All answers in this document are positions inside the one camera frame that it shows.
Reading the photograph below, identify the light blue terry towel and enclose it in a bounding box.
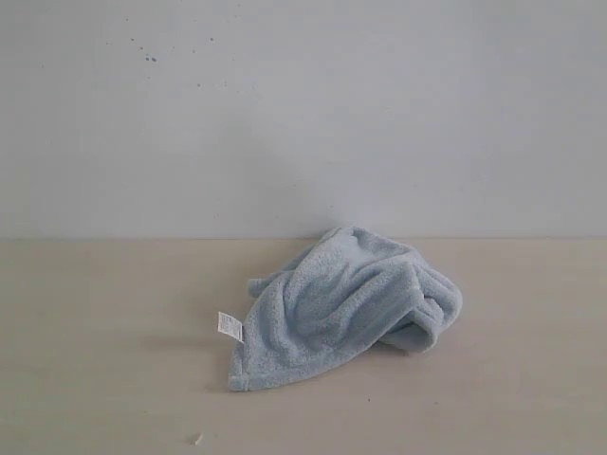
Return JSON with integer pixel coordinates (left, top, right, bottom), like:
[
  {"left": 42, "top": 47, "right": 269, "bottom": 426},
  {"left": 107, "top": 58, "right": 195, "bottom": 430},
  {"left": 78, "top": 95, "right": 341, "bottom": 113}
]
[{"left": 228, "top": 227, "right": 463, "bottom": 391}]

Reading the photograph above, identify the white care label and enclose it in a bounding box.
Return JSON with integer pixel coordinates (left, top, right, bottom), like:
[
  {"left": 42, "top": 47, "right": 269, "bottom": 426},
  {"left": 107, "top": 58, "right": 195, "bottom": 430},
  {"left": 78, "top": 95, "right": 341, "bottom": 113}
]
[{"left": 217, "top": 312, "right": 244, "bottom": 343}]

